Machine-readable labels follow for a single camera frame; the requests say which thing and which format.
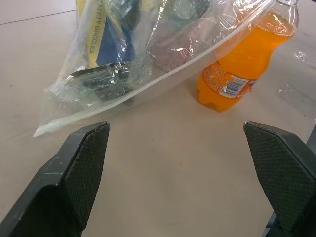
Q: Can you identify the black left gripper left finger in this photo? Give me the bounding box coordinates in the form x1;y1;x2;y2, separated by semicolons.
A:
0;121;111;237

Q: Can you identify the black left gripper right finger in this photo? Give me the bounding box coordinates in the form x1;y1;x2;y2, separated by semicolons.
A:
243;121;316;237

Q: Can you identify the orange soda bottle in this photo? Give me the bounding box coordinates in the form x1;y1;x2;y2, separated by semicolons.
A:
197;0;300;113

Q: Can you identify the clear plastic zip bag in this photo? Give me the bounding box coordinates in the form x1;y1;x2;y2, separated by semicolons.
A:
33;0;276;138

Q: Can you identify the safety goggles package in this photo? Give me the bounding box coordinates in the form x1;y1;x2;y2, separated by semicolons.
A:
75;0;154;70

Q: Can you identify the pink box in bag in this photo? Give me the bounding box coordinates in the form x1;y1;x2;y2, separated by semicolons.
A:
147;17;223;72

